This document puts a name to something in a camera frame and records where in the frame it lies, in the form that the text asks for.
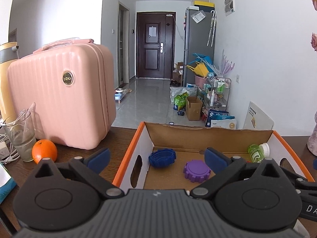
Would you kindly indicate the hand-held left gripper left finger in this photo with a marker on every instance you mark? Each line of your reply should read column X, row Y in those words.
column 99, row 160

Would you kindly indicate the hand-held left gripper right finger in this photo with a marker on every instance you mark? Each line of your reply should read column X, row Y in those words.
column 215, row 160

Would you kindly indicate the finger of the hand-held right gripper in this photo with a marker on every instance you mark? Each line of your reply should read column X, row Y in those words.
column 297, row 179

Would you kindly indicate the purple gear-shaped lid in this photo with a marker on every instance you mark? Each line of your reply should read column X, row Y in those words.
column 197, row 171

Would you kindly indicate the green spray bottle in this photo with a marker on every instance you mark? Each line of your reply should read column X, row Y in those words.
column 256, row 153

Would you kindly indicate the red cardboard box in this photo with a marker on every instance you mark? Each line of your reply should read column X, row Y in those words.
column 173, row 136

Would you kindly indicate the blue gear-shaped lid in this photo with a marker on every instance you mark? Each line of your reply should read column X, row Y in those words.
column 162, row 158

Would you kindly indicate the blue and white sack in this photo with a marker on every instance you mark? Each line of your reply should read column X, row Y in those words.
column 223, row 121

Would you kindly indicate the speckled pink vase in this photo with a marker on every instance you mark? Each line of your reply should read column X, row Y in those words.
column 313, row 138

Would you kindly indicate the open brown floor carton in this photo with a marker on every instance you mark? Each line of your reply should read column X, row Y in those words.
column 193, row 110

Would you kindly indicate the orange fruit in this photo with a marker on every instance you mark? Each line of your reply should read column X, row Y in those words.
column 44, row 151

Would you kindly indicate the small dark blue object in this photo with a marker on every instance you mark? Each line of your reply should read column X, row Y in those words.
column 181, row 113

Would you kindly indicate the white leaning board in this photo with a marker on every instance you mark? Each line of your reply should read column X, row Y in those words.
column 257, row 119

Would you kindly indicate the metal storage rack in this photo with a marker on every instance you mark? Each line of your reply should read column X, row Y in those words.
column 219, row 96

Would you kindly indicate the green bag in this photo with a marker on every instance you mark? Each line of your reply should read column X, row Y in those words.
column 180, row 101

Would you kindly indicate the pet bowl stand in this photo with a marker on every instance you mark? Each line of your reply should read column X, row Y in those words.
column 120, row 94

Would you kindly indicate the pink suitcase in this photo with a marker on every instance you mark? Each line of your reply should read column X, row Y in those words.
column 62, row 99

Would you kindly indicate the clear glass cup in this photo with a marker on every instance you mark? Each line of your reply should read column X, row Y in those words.
column 22, row 141

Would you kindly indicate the clear plastic bag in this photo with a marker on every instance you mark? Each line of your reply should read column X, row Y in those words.
column 175, row 90

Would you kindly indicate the pink bucket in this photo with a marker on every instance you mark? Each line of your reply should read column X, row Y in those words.
column 201, row 79

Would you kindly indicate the dark shoes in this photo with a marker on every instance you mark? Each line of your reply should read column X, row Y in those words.
column 175, row 83

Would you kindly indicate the yellow dustpan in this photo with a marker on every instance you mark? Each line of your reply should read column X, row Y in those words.
column 199, row 70

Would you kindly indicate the purple clothes hangers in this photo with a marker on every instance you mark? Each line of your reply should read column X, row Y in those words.
column 225, row 67

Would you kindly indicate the small carton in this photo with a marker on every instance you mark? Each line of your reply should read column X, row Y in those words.
column 178, row 72

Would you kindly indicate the blue tissue pack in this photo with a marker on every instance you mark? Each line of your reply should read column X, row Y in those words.
column 6, row 183

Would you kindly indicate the blue dustpan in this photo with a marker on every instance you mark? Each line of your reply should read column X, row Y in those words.
column 204, row 58

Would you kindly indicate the yellow thermos jug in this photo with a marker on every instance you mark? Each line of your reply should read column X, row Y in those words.
column 6, row 91

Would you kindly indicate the dark brown door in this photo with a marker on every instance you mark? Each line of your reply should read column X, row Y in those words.
column 156, row 54

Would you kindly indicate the grey refrigerator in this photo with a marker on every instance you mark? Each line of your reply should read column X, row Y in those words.
column 198, row 39

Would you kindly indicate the white folded umbrella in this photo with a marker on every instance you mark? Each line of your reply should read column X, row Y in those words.
column 212, row 28

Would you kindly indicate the dried pink roses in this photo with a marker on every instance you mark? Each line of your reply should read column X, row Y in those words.
column 314, row 42

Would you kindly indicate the white paper sheet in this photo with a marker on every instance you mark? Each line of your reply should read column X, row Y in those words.
column 152, row 31

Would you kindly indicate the paper sleeve on refrigerator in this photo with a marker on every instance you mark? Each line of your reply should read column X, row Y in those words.
column 198, row 17

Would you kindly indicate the yellow box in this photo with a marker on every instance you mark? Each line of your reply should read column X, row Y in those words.
column 204, row 4

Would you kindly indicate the white wall socket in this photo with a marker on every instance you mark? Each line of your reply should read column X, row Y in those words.
column 238, row 78

